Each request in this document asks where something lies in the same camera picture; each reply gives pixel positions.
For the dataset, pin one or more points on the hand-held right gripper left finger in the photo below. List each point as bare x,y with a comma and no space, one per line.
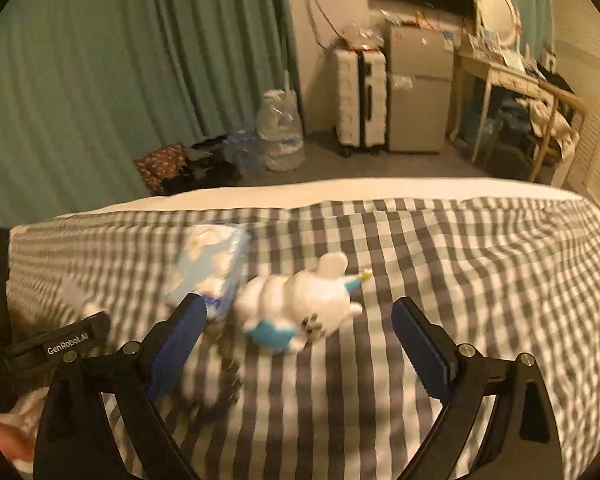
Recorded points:
175,345

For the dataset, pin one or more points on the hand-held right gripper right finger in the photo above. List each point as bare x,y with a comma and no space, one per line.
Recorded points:
425,350

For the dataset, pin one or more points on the blue floral tissue pack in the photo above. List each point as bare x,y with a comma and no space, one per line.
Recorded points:
210,265

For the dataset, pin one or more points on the white and blue plush toy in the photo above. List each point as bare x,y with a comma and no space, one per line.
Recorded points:
300,305

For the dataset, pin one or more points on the person's left hand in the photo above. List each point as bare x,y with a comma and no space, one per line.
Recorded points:
7,442

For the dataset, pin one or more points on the grey checkered bedsheet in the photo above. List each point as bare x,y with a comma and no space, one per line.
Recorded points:
430,260

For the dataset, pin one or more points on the patterned gift bag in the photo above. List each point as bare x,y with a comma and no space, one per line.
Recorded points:
160,167

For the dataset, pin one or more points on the black bag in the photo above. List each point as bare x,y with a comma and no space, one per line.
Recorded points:
210,170

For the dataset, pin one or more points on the white mattress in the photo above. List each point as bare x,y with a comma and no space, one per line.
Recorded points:
330,192

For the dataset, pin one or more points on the blue plastic bag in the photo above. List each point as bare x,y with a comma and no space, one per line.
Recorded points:
242,152

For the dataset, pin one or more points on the large clear water jug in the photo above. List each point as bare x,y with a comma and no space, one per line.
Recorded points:
280,130

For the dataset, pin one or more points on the grey mini fridge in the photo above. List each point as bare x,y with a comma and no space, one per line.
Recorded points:
417,100

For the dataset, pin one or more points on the pale cloth on chair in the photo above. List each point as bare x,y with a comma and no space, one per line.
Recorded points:
560,132

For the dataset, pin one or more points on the white suitcase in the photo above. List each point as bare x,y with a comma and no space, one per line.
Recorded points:
357,100

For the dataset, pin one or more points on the wooden chair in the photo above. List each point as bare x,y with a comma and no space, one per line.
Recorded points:
560,110

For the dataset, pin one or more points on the white vanity desk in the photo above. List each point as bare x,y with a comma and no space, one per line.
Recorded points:
500,75

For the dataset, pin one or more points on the clear plastic bag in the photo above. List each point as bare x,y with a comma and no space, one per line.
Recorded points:
362,37

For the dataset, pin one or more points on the white oval mirror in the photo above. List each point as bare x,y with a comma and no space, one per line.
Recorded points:
497,10

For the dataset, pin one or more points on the green window curtain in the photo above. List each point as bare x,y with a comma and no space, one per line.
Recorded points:
530,0

